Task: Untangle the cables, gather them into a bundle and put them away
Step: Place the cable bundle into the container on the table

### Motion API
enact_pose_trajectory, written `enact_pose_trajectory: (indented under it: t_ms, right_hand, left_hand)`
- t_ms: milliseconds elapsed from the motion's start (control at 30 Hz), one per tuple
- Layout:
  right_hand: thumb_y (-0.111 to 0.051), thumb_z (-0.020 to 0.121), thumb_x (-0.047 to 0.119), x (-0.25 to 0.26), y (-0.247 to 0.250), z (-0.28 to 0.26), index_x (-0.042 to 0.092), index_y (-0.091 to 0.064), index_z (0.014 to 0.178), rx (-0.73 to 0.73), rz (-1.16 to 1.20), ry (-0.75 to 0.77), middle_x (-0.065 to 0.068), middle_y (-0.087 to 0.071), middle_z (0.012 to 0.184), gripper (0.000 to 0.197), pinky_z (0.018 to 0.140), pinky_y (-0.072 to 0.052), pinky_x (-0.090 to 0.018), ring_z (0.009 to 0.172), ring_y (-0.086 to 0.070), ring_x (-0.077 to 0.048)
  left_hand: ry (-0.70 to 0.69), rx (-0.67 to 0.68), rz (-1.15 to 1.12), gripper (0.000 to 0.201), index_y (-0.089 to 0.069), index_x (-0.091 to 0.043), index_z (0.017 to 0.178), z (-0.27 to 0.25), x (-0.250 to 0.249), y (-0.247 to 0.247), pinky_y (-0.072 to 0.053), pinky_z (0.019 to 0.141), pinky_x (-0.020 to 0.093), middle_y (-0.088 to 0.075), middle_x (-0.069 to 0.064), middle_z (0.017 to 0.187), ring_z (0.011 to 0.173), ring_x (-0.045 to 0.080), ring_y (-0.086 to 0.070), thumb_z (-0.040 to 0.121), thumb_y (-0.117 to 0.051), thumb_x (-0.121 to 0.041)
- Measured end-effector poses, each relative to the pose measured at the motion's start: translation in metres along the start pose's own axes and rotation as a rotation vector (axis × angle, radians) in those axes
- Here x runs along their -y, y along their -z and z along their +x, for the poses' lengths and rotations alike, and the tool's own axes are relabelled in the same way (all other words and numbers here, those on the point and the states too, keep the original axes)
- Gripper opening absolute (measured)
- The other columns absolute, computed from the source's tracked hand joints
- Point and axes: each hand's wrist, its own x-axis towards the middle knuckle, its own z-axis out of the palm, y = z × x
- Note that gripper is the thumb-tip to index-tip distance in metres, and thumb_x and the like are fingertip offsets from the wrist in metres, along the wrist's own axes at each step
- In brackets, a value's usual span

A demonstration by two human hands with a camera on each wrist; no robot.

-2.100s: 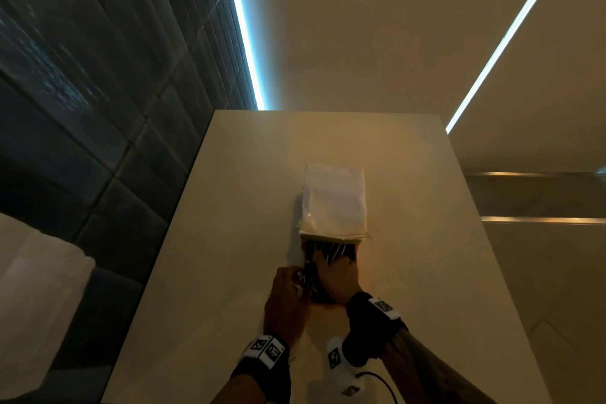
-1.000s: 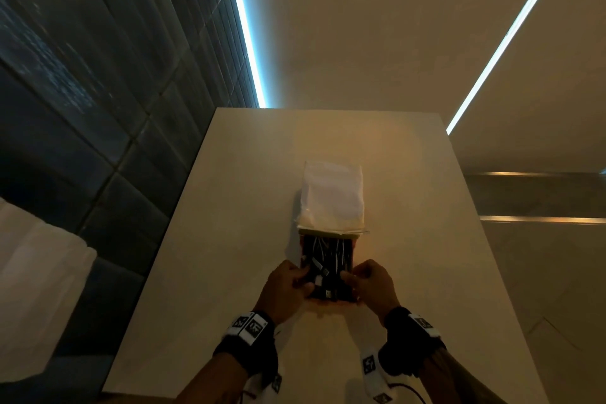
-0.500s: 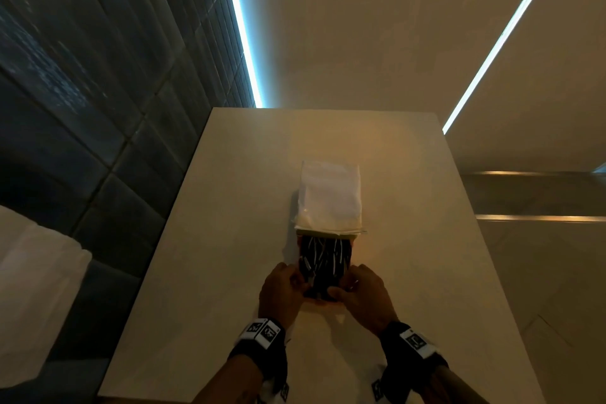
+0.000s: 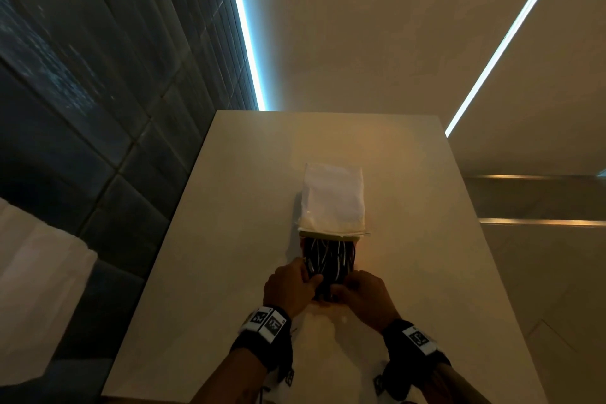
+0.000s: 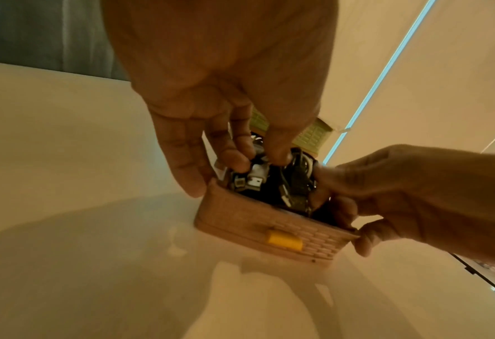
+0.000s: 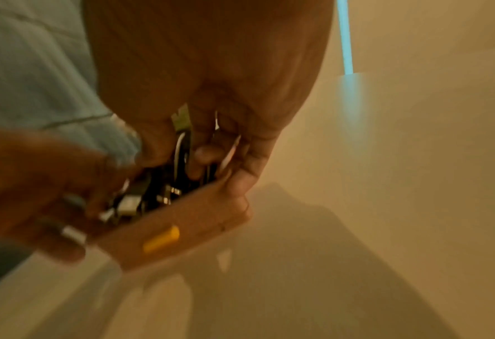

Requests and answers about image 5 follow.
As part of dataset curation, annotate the person's left hand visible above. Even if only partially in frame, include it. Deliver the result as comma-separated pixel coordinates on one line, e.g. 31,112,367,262
100,0,340,199

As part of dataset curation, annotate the blue LED light strip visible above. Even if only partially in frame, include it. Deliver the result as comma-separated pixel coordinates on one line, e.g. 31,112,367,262
321,0,438,166

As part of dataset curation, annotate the white table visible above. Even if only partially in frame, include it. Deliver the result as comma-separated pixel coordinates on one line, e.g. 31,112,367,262
0,59,495,339

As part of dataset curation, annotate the person's right hand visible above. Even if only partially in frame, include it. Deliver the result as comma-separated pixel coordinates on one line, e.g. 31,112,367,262
309,144,495,266

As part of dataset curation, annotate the bundle of black white cables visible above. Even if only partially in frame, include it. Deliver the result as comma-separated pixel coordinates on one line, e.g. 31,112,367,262
230,132,328,216

